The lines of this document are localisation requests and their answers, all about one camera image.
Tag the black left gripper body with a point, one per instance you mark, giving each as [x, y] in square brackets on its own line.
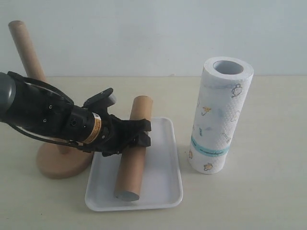
[93, 129]

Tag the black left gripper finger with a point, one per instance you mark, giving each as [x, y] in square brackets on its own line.
[142, 140]
[135, 126]

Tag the wooden paper towel holder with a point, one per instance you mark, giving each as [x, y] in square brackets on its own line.
[53, 161]

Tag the printed white paper towel roll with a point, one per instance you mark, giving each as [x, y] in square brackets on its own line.
[224, 85]

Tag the white rectangular plastic tray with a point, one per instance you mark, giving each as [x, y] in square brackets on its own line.
[161, 182]

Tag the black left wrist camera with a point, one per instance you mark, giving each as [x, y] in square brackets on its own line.
[100, 101]

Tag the brown cardboard tube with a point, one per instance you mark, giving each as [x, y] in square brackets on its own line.
[129, 178]

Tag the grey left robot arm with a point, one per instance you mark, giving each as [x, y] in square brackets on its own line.
[43, 112]

